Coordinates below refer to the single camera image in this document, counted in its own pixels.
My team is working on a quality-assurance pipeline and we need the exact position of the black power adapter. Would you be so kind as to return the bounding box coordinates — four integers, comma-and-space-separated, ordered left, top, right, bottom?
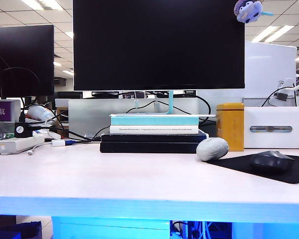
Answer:
13, 121, 33, 138

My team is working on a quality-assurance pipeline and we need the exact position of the yellow box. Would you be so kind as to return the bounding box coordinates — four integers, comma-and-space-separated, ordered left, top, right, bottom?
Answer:
216, 102, 245, 152

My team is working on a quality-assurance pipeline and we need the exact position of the purple name sign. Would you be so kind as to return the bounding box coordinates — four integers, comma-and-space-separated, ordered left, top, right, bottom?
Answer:
0, 99, 13, 123

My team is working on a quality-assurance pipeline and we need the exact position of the black monitor cable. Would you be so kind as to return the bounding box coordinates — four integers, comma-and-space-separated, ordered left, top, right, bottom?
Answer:
189, 93, 213, 123

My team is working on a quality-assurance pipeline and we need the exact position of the small black computer monitor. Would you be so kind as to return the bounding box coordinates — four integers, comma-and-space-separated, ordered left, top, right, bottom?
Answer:
0, 24, 55, 100

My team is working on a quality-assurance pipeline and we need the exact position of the black VGA cable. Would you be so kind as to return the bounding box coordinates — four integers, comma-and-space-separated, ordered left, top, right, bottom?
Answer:
74, 125, 111, 144

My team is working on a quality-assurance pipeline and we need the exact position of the white bottle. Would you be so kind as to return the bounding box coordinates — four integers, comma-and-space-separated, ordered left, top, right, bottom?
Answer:
27, 105, 58, 125

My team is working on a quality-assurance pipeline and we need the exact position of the white under-desk cabinet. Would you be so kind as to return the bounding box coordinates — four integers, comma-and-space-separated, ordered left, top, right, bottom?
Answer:
51, 216, 170, 239

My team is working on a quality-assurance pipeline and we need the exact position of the white power strip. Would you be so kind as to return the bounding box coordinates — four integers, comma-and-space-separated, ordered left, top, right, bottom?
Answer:
0, 134, 45, 156

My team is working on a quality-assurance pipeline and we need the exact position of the white partition board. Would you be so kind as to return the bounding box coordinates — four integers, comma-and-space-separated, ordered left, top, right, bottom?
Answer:
244, 40, 298, 101

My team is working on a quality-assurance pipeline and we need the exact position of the gray brain-shaped stress ball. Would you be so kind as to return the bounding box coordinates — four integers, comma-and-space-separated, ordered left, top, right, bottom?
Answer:
196, 136, 230, 162

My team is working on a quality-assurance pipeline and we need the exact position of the teal book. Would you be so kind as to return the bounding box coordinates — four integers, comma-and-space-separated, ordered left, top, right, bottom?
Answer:
110, 114, 200, 126

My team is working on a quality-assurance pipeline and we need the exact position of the teal and silver monitor stand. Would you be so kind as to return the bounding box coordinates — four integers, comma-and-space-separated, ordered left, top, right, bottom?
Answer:
109, 90, 218, 118

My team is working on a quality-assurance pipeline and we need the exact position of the gray desk divider panel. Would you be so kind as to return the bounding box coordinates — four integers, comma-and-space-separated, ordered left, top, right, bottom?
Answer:
68, 97, 199, 140

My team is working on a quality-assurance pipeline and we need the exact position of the black mouse pad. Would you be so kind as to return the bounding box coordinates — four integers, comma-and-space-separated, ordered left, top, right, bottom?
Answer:
206, 153, 299, 185

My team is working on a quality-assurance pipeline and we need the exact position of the white book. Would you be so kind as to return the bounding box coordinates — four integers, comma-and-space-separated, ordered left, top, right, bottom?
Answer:
109, 124, 200, 135

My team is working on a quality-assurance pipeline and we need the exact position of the dark blue bag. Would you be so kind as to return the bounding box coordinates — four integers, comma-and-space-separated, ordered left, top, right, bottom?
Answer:
0, 220, 43, 239

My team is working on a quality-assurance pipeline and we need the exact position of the white dongle cable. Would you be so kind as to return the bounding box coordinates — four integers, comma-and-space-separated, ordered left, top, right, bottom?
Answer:
27, 141, 53, 155

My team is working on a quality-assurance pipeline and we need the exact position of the black adapter cable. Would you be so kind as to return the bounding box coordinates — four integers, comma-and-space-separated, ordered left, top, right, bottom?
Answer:
31, 125, 70, 135

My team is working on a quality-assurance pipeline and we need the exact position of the white tissue box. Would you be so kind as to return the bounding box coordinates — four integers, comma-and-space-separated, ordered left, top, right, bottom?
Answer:
243, 107, 299, 149

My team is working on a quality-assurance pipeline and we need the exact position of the black book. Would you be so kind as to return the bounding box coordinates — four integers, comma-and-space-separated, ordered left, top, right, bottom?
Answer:
100, 132, 208, 144
99, 141, 203, 154

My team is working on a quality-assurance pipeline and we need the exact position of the purple plush toy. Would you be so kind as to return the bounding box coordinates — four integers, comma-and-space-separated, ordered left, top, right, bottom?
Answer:
233, 0, 274, 24

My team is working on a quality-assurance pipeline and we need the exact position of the gray tray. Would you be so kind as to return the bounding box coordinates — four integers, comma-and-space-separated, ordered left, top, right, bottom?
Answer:
242, 97, 296, 108

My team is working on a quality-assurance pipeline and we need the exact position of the large black computer monitor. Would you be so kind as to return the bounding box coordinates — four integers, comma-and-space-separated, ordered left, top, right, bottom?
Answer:
72, 0, 246, 92

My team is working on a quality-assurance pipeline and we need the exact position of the black computer mouse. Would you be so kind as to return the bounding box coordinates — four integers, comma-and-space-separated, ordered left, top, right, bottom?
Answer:
249, 150, 296, 173

